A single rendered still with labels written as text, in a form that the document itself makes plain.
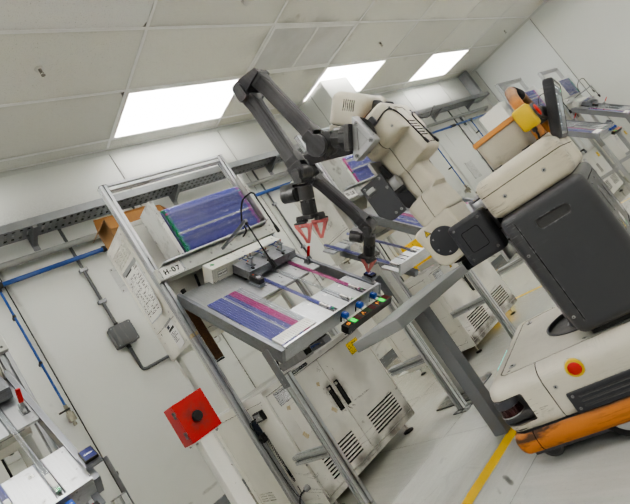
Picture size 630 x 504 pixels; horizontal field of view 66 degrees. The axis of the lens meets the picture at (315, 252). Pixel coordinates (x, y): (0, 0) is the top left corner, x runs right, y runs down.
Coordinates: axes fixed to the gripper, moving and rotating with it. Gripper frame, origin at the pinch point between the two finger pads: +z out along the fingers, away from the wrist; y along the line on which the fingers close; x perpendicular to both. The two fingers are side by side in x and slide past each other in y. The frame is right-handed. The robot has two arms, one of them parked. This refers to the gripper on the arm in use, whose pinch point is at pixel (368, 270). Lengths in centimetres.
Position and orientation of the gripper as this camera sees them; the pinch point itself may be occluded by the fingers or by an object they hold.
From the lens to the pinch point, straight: 242.2
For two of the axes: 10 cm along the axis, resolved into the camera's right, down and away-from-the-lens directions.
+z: 0.1, 9.0, 4.4
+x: 7.6, 2.8, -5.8
